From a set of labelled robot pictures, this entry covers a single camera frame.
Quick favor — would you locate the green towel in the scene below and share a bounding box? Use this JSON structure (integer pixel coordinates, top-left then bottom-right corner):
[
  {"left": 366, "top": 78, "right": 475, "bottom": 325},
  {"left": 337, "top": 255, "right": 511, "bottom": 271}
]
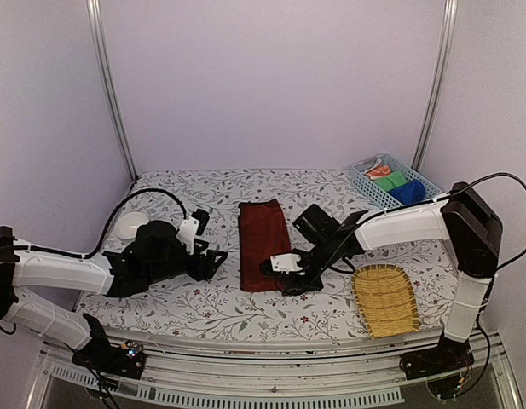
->
[{"left": 373, "top": 172, "right": 408, "bottom": 192}]

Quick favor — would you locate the white bowl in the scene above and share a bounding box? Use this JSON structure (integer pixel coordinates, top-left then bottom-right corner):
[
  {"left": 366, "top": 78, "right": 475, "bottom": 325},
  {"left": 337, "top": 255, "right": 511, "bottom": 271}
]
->
[{"left": 113, "top": 211, "right": 149, "bottom": 242}]

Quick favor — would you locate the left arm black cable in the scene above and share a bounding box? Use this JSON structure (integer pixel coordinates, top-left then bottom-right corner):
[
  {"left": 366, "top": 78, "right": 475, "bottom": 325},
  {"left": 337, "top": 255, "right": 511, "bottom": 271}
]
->
[{"left": 0, "top": 187, "right": 189, "bottom": 261}]

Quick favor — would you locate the aluminium front rail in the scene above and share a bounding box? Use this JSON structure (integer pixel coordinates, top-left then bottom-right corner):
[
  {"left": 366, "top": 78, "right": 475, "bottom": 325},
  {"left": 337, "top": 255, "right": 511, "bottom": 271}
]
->
[{"left": 27, "top": 327, "right": 523, "bottom": 409}]

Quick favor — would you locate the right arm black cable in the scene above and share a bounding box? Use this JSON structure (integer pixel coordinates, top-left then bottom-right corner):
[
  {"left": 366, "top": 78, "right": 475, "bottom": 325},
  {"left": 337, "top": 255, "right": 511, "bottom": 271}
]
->
[{"left": 309, "top": 172, "right": 526, "bottom": 384}]

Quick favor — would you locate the brown towel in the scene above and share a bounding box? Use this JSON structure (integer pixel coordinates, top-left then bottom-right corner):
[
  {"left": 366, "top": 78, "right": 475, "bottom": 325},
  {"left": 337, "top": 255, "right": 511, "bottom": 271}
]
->
[{"left": 238, "top": 199, "right": 292, "bottom": 293}]

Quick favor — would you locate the yellow bamboo tray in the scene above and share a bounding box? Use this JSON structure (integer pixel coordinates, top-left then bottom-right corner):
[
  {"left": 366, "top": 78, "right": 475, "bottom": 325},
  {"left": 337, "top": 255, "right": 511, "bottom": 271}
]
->
[{"left": 351, "top": 264, "right": 420, "bottom": 339}]

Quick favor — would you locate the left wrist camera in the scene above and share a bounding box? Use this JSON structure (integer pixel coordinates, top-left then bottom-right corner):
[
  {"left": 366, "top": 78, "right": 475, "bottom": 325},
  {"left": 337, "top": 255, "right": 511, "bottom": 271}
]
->
[{"left": 176, "top": 208, "right": 210, "bottom": 256}]

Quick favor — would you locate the floral tablecloth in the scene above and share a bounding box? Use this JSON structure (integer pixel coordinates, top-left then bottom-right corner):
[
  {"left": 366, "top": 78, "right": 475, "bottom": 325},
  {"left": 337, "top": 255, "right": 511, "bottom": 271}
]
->
[{"left": 74, "top": 168, "right": 468, "bottom": 342}]

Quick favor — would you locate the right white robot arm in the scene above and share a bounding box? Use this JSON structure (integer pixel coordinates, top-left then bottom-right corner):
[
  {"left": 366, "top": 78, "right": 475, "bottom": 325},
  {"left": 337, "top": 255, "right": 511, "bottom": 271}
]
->
[{"left": 268, "top": 182, "right": 503, "bottom": 380}]

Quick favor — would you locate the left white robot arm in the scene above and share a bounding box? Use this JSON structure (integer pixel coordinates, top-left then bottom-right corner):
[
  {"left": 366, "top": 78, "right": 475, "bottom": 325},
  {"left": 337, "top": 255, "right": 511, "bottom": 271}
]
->
[{"left": 0, "top": 222, "right": 228, "bottom": 379}]

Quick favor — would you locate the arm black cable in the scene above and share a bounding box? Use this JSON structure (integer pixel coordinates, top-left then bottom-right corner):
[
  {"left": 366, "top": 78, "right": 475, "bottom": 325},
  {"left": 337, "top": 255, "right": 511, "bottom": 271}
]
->
[
  {"left": 309, "top": 172, "right": 526, "bottom": 384},
  {"left": 0, "top": 187, "right": 189, "bottom": 261}
]

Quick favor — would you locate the left aluminium frame post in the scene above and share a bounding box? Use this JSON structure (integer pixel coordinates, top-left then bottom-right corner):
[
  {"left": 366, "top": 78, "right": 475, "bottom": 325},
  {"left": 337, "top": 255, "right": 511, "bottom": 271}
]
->
[{"left": 86, "top": 0, "right": 138, "bottom": 181}]

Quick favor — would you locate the orange white cloth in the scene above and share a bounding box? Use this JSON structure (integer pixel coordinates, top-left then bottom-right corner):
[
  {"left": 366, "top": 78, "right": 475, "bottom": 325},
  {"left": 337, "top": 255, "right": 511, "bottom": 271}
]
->
[{"left": 364, "top": 164, "right": 392, "bottom": 181}]

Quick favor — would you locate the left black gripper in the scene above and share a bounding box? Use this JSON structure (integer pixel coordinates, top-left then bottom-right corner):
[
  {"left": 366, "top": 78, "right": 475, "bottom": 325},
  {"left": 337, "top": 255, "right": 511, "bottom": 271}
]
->
[{"left": 146, "top": 241, "right": 228, "bottom": 286}]

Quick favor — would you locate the light blue plastic basket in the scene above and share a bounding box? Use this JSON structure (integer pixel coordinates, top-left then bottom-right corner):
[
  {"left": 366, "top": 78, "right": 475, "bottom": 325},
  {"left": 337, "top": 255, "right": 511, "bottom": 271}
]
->
[{"left": 348, "top": 153, "right": 442, "bottom": 209}]

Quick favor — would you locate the blue towel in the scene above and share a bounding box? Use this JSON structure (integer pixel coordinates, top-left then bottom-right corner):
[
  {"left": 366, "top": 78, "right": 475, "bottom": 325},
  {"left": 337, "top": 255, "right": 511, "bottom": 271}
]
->
[{"left": 389, "top": 180, "right": 426, "bottom": 205}]

